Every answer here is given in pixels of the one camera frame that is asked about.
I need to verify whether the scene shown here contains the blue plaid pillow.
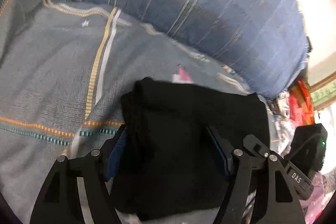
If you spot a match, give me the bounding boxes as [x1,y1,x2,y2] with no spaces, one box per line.
[41,0,310,99]

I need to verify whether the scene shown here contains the grey patterned bed sheet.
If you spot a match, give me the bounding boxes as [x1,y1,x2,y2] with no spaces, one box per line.
[1,0,253,223]

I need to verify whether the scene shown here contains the red items beside bed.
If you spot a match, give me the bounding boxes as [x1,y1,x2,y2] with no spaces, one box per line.
[288,79,315,126]

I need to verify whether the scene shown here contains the black pants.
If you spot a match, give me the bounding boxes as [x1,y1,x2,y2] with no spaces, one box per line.
[112,78,270,221]

